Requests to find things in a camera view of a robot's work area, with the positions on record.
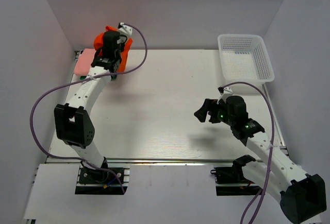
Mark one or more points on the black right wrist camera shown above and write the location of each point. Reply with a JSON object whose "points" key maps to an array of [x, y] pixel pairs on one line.
{"points": [[232, 108]]}

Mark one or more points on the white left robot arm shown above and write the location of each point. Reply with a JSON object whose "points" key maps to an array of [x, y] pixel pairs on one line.
{"points": [[72, 120]]}

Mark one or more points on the folded green t-shirt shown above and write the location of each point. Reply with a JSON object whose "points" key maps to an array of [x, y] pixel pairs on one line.
{"points": [[113, 77]]}

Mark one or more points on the orange t-shirt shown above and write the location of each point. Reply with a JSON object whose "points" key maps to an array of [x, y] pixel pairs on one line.
{"points": [[98, 43]]}

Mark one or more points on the folded pink t-shirt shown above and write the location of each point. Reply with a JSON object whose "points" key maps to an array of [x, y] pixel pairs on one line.
{"points": [[84, 61]]}

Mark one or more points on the white plastic basket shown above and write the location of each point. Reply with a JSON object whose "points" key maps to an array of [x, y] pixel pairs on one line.
{"points": [[244, 58]]}

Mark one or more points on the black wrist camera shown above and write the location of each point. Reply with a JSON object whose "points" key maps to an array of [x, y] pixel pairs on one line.
{"points": [[115, 39], [232, 108]]}

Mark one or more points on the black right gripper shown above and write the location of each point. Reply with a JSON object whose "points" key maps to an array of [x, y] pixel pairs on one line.
{"points": [[213, 110]]}

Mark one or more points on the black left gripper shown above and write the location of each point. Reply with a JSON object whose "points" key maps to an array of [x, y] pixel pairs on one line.
{"points": [[119, 42]]}

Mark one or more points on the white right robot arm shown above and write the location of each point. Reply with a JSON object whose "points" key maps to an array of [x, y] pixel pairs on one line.
{"points": [[300, 195]]}

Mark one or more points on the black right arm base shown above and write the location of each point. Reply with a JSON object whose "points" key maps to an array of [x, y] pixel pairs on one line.
{"points": [[230, 180]]}

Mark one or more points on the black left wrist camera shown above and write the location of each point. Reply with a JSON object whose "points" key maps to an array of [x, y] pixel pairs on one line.
{"points": [[115, 39]]}

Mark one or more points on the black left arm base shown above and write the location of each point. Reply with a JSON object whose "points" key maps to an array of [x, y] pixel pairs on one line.
{"points": [[94, 182]]}

